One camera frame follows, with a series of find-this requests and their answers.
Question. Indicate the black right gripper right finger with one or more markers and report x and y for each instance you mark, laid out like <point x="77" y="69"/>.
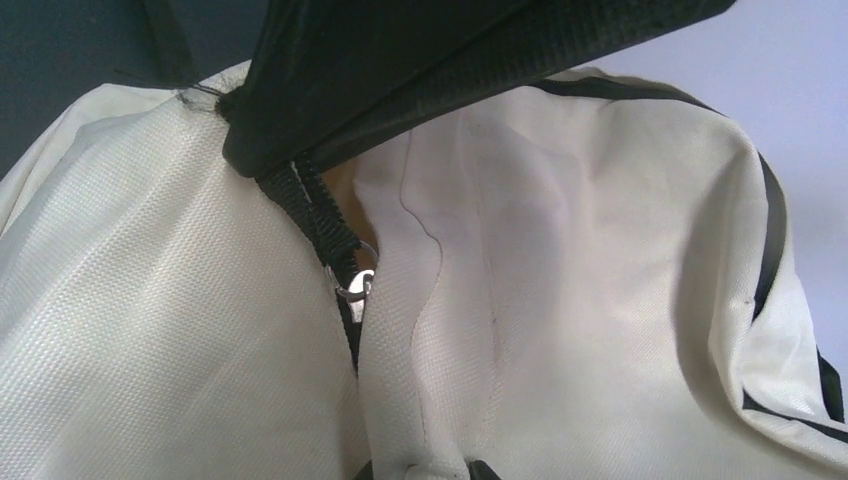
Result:
<point x="480" y="470"/>

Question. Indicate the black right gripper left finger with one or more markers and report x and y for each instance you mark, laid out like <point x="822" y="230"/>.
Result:
<point x="365" y="473"/>

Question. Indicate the cream canvas backpack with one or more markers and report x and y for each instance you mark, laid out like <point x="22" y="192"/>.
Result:
<point x="416" y="233"/>

